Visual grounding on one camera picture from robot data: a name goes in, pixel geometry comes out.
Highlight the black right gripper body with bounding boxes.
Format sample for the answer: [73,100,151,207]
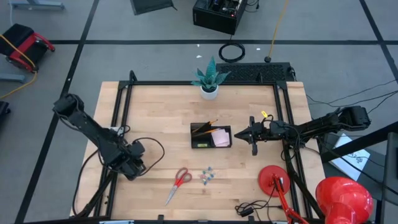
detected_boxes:
[250,116,289,156]

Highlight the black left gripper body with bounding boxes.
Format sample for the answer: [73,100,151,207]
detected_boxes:
[119,140,147,181]

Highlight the pink sticky notes pad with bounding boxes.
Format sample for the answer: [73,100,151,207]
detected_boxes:
[211,128,231,148]

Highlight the orange pencil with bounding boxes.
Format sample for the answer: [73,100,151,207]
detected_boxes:
[192,119,219,134]
[195,128,221,138]

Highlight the black marker pen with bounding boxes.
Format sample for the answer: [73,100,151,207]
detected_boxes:
[191,121,213,134]

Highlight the black mesh desk organizer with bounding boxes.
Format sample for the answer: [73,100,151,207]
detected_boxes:
[190,122,233,149]

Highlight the red-handled scissors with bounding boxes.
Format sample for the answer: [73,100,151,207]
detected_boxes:
[164,167,193,207]

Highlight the snake plant in white pot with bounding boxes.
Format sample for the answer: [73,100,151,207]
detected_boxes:
[190,55,232,101]

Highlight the black perforated metal panel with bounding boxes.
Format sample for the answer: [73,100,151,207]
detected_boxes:
[215,62,295,83]

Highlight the white printed sheet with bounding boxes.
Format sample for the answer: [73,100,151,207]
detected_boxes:
[328,133,372,182]

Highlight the black diagonal bar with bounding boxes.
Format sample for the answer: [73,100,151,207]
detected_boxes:
[319,120,398,164]

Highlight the red desk lamp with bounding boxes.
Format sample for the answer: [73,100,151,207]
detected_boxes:
[257,164,374,224]

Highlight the black computer tower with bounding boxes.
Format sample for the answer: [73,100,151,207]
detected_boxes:
[192,0,249,36]

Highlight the black caster base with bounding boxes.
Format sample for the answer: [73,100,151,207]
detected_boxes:
[0,100,12,115]

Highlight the grey desk foot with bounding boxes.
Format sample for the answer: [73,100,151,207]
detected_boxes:
[0,73,26,83]
[8,0,66,11]

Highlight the black equipment case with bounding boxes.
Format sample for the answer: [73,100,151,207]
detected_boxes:
[129,0,178,16]

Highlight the red and black creeper seat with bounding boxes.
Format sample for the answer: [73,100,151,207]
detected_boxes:
[0,23,56,74]

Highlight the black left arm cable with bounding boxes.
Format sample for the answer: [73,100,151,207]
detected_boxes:
[72,124,166,218]

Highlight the yellow hanging cable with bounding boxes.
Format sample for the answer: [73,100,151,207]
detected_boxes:
[264,0,290,63]

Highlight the black power cord with adapter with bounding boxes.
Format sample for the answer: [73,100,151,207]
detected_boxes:
[234,200,284,218]

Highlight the black aluminium table frame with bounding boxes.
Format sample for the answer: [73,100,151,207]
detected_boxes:
[73,70,327,224]

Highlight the coiled black cable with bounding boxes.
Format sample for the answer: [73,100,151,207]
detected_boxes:
[218,42,246,64]

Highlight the yellow floor cable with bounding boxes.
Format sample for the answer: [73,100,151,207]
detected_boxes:
[0,33,39,100]

